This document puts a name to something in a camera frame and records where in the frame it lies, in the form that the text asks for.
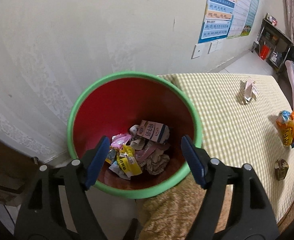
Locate pinyin wall poster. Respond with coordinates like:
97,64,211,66
198,0,236,43

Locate long pink snack wrapper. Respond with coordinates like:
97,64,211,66
135,141,170,176

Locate tan fuzzy sleeve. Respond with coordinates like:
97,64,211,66
136,174,234,240

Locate middle white wall poster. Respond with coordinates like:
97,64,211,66
228,0,251,38

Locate white red wrapper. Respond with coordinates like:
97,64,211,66
243,77,258,105

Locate green red trash bin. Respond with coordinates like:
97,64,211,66
67,72,202,199

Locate white wall outlet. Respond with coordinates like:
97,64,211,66
191,43,204,59

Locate checkered yellow tablecloth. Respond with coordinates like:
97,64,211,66
165,73,294,220

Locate orange snack bag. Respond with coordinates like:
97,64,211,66
276,110,294,148

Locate dark metal shelf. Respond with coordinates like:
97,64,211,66
252,18,294,74

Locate large pink snack bag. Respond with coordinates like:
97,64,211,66
110,133,131,149

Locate red small bin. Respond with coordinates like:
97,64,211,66
259,44,270,60

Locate white blue milk carton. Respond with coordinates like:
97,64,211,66
137,120,170,144

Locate double white wall socket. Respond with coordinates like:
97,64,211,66
208,39,223,54

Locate green blue wall poster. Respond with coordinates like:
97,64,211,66
240,0,259,36

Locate brown chocolate wrapper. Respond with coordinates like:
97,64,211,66
274,159,289,181

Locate yellow snack wrapper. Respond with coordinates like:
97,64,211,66
116,145,142,178

